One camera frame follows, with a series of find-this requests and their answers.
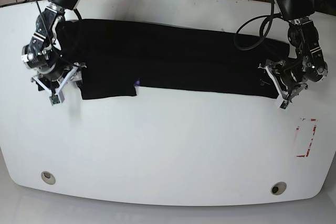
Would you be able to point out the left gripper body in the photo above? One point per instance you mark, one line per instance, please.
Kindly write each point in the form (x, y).
(283, 82)

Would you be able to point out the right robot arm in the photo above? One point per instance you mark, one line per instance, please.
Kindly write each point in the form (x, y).
(41, 53)

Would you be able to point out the red tape corner marking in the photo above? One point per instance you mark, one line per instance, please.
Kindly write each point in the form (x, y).
(304, 136)

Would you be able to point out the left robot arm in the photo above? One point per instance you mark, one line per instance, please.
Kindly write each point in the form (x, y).
(309, 63)

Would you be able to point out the black graphic t-shirt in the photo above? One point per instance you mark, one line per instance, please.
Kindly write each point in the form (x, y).
(120, 54)

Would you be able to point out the right table cable grommet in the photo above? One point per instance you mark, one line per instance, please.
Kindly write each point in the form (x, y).
(278, 188)

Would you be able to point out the table cable grommet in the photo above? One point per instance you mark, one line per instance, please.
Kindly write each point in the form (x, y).
(48, 178)
(278, 188)

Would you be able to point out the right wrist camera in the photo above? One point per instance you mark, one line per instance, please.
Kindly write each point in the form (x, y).
(57, 98)

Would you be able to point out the left table cable grommet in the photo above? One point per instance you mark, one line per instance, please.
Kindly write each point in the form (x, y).
(48, 178)

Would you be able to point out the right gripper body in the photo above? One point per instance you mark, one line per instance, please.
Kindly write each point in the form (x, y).
(56, 80)

